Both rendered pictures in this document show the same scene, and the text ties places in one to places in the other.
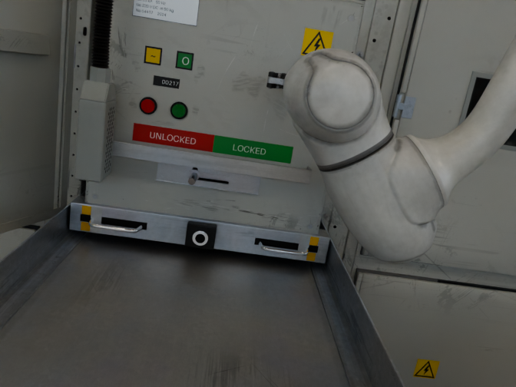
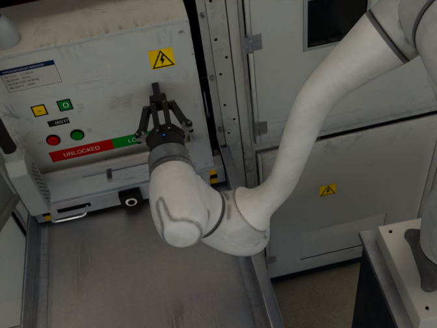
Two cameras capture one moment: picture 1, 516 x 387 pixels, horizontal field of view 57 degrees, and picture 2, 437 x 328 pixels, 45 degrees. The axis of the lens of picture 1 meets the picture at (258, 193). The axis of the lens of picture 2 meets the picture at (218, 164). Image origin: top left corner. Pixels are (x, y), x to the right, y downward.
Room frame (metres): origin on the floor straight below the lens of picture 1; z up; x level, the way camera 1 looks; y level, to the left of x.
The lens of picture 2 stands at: (-0.08, -0.15, 1.99)
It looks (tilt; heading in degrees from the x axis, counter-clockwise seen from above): 46 degrees down; 0
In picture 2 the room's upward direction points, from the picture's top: 9 degrees counter-clockwise
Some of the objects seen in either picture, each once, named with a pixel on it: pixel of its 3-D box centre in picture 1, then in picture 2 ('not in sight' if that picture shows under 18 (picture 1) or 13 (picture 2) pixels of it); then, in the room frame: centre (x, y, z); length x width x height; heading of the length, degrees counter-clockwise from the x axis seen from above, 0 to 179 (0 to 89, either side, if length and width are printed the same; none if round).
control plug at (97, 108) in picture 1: (97, 130); (28, 180); (0.84, 0.31, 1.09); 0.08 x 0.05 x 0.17; 4
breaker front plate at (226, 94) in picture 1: (217, 112); (106, 126); (0.93, 0.10, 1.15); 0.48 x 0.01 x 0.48; 94
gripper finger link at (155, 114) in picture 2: not in sight; (156, 122); (0.82, -0.03, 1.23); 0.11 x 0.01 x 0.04; 6
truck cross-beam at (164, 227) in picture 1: (202, 229); (129, 188); (0.95, 0.11, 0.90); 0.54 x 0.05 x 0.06; 94
